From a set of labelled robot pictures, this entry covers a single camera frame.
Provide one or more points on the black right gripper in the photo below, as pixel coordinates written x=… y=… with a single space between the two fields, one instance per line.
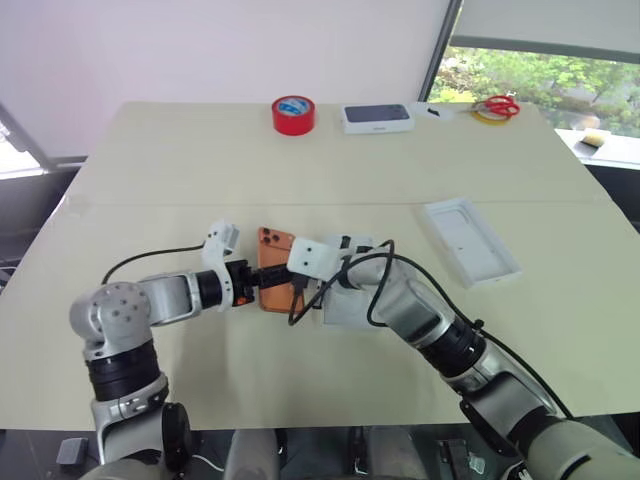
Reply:
x=301 y=286

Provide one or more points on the white card with black piece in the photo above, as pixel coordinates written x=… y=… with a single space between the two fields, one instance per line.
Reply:
x=431 y=111

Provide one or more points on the black window pillar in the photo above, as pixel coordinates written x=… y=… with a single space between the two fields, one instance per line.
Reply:
x=436 y=50

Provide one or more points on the white window sill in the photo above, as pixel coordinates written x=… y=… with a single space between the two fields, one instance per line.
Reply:
x=620 y=147

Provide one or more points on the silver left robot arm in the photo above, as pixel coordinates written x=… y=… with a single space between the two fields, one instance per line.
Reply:
x=125 y=305

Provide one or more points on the white phone box lid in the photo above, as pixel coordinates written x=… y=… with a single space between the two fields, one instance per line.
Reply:
x=470 y=240

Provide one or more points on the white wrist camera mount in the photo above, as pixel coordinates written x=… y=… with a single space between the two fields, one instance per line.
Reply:
x=311 y=257
x=218 y=250

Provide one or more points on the white box with phone print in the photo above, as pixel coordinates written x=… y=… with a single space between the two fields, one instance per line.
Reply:
x=377 y=119

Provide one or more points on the white roller blind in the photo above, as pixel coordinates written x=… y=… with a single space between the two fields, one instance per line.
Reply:
x=550 y=25

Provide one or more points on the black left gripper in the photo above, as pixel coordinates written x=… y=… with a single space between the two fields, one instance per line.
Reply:
x=243 y=282

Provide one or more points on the yellow sponge brush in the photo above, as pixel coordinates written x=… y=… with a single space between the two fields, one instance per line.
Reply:
x=593 y=137

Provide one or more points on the yellow tape roll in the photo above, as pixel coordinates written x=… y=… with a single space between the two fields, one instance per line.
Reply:
x=484 y=118

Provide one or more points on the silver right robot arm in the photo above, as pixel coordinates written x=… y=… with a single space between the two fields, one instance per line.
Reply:
x=450 y=345

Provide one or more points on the white phone box base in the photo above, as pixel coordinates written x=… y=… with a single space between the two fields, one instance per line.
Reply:
x=345 y=311

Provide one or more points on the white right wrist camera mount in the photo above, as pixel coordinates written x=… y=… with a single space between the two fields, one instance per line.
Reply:
x=311 y=257

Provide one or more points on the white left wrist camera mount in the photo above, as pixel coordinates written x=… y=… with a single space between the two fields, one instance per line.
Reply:
x=218 y=250

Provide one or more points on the grey block under table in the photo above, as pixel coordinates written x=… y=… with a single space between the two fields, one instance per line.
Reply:
x=72 y=451

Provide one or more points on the orange smartphone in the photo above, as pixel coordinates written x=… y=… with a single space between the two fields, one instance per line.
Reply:
x=272 y=250

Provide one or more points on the grey rounded shape under table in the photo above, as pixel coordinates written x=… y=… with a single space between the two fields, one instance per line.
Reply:
x=250 y=452

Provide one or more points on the grey window frame bar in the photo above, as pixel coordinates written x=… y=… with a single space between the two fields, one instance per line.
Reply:
x=22 y=140

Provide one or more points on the red tape roll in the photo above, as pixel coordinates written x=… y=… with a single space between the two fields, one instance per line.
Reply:
x=294 y=116

